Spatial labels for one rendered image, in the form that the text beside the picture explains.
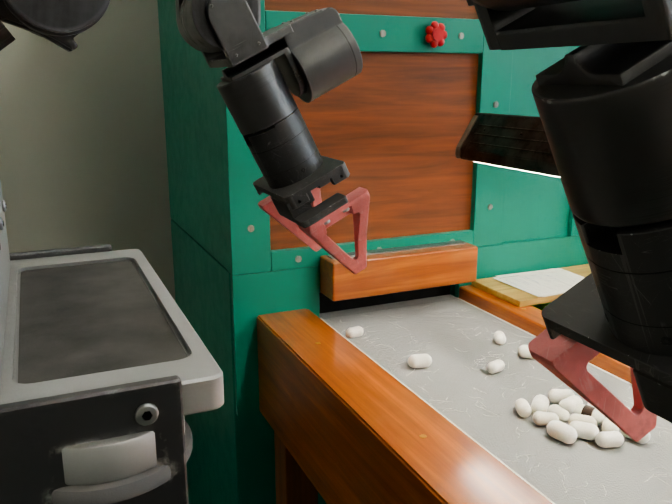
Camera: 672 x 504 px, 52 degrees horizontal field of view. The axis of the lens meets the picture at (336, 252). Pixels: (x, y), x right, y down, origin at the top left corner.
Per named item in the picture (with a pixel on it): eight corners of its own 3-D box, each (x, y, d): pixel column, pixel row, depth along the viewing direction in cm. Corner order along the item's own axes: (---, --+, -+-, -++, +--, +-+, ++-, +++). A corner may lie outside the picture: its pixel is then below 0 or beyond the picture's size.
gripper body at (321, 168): (312, 166, 71) (280, 102, 68) (354, 179, 62) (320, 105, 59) (259, 198, 69) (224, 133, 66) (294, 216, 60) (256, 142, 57)
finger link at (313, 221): (366, 240, 70) (327, 160, 66) (400, 257, 63) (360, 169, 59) (311, 276, 68) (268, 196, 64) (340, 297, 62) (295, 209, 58)
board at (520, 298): (519, 307, 123) (520, 301, 123) (471, 285, 136) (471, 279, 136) (653, 285, 136) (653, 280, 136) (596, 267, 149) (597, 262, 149)
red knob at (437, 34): (427, 47, 119) (428, 20, 118) (421, 48, 121) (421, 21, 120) (448, 48, 121) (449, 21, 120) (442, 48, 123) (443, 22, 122)
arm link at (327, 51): (178, 11, 62) (199, 1, 54) (284, -43, 64) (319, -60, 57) (240, 129, 66) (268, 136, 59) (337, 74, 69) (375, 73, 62)
